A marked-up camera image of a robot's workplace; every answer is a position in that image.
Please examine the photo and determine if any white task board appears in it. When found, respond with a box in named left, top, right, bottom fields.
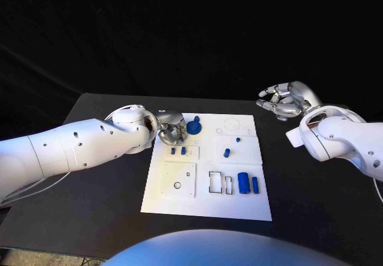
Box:
left=140, top=112, right=274, bottom=222

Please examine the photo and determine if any white cable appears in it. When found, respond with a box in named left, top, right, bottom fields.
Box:
left=102, top=104, right=145, bottom=121
left=0, top=176, right=49, bottom=203
left=0, top=171, right=72, bottom=207
left=371, top=177, right=383, bottom=204

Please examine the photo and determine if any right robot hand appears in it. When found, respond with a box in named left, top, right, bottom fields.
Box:
left=255, top=80, right=324, bottom=122

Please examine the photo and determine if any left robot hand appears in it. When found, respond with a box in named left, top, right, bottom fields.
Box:
left=150, top=110, right=189, bottom=146

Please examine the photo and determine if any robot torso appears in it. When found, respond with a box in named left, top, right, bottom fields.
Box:
left=101, top=228, right=354, bottom=266

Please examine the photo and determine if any blue gear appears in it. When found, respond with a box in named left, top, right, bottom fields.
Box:
left=186, top=121, right=203, bottom=136

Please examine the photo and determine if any thick blue cylinder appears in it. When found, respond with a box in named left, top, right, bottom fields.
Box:
left=238, top=172, right=252, bottom=195

